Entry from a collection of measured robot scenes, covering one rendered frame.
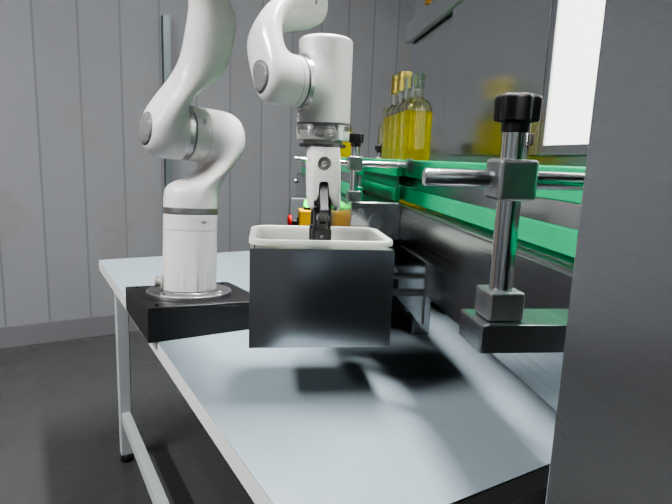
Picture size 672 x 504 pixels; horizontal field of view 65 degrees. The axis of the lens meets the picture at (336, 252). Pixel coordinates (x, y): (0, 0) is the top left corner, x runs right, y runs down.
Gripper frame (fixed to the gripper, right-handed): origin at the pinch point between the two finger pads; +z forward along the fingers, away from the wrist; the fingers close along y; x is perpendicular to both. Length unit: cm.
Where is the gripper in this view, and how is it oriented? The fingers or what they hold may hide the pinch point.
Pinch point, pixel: (319, 239)
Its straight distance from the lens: 87.0
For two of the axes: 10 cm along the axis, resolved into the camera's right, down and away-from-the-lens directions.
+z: -0.4, 9.8, 1.8
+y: -1.1, -1.8, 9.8
